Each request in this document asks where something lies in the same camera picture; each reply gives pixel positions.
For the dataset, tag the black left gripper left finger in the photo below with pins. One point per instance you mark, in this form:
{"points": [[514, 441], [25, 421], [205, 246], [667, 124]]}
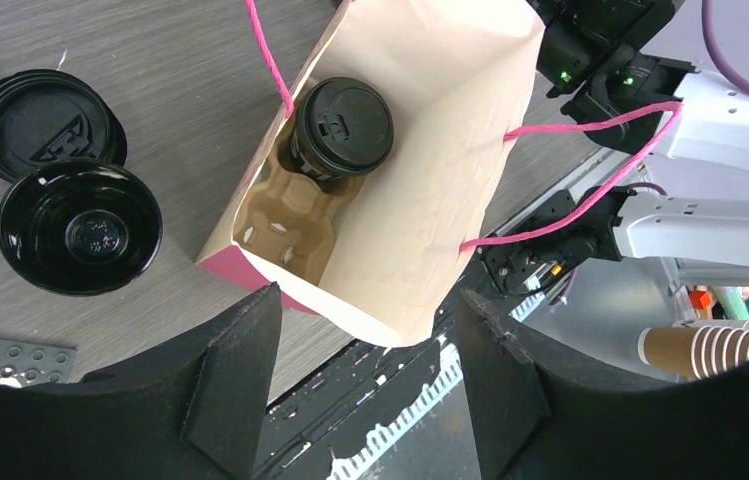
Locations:
{"points": [[191, 407]]}

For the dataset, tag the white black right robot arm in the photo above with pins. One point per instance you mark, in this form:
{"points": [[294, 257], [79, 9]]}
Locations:
{"points": [[684, 195]]}

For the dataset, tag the grey studded baseplate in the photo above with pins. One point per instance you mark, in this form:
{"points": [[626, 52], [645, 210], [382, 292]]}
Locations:
{"points": [[24, 364]]}

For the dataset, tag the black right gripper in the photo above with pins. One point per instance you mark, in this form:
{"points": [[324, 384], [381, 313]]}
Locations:
{"points": [[581, 35]]}

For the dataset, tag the black cup stack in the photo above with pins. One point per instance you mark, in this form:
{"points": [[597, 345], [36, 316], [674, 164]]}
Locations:
{"points": [[80, 227]]}

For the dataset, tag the brown paper cup stack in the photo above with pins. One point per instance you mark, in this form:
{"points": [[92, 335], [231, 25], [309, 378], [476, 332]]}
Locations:
{"points": [[696, 349]]}

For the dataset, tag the black lid stack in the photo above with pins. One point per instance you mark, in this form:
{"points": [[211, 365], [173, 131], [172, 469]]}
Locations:
{"points": [[48, 116]]}

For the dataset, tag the single black coffee cup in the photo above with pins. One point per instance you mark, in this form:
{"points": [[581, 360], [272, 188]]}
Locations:
{"points": [[312, 162]]}

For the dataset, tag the single black cup lid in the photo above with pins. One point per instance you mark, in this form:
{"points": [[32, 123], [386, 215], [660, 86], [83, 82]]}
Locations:
{"points": [[349, 121]]}

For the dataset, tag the pink cakes paper bag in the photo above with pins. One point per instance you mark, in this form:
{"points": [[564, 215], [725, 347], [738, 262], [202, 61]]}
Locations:
{"points": [[457, 77]]}

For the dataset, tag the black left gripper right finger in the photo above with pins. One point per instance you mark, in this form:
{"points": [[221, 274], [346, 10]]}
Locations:
{"points": [[542, 410]]}

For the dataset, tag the single brown pulp carrier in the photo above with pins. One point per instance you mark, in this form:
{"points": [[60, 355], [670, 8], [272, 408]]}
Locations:
{"points": [[287, 218]]}

